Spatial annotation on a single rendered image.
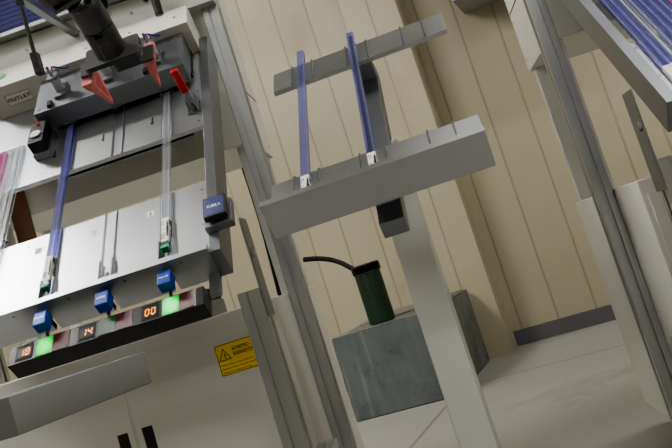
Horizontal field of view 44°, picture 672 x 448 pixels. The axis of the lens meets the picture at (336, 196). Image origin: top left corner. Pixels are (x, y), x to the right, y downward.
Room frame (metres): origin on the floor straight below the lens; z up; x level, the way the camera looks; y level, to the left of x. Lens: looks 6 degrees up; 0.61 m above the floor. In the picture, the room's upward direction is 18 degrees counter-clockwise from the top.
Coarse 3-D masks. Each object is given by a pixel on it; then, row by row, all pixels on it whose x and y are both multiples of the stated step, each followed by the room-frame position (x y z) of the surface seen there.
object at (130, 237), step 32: (192, 192) 1.49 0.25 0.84; (96, 224) 1.51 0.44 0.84; (128, 224) 1.48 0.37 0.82; (160, 224) 1.45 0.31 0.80; (192, 224) 1.43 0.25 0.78; (32, 256) 1.50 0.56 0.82; (64, 256) 1.47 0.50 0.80; (96, 256) 1.45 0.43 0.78; (128, 256) 1.42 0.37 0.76; (160, 256) 1.40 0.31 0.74; (0, 288) 1.46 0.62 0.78; (32, 288) 1.44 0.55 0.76; (64, 288) 1.41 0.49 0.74
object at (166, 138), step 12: (168, 96) 1.71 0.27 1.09; (168, 108) 1.68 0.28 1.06; (168, 120) 1.65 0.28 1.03; (168, 132) 1.62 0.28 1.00; (168, 144) 1.60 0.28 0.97; (168, 156) 1.57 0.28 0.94; (168, 168) 1.54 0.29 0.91; (168, 180) 1.52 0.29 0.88; (168, 192) 1.49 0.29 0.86; (168, 204) 1.47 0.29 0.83; (168, 216) 1.45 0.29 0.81; (168, 240) 1.41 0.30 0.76; (168, 252) 1.40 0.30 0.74
